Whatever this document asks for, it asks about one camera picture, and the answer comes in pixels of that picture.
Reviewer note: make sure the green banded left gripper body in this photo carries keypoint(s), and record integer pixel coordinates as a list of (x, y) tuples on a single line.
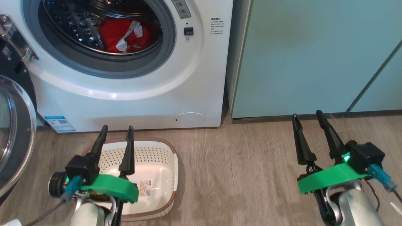
[(113, 186)]

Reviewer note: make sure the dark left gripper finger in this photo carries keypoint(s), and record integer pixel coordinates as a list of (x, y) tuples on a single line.
[(100, 144), (128, 153)]

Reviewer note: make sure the printed basket label sticker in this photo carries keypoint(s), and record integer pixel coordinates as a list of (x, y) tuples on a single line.
[(142, 187)]

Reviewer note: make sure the cream perforated laundry basket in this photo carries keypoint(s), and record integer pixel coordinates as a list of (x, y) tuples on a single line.
[(157, 169)]

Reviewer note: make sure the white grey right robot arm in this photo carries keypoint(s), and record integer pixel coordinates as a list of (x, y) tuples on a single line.
[(358, 207)]

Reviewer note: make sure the pale green cabinet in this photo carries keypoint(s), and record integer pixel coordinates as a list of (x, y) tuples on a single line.
[(298, 56)]

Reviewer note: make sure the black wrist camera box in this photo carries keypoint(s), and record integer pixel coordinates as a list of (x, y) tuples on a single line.
[(366, 155), (80, 169)]

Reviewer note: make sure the white oval filter hatch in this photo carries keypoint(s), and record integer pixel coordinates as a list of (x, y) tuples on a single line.
[(190, 120)]

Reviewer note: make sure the red and white garment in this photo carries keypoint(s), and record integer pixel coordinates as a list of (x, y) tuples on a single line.
[(113, 34)]

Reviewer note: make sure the steel washer drum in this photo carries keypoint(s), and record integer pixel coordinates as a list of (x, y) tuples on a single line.
[(75, 28)]

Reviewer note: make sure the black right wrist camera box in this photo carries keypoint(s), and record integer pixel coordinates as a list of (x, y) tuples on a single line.
[(366, 155)]

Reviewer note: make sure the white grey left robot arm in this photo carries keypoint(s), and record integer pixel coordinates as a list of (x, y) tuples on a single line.
[(88, 215)]

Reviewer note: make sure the black round washing machine door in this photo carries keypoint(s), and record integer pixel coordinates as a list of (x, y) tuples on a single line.
[(17, 141)]

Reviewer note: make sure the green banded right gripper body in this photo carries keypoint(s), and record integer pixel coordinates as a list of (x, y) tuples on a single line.
[(329, 179)]

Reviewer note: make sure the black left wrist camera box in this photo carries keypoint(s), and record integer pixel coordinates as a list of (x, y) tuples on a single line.
[(80, 169)]

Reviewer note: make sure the blue white energy label sticker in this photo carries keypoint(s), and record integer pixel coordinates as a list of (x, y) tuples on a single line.
[(59, 124)]

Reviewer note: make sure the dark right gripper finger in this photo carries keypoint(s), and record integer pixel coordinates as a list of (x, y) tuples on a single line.
[(304, 147), (333, 141)]

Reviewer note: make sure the white front-load washing machine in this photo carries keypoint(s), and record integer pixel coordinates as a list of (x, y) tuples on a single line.
[(125, 103)]

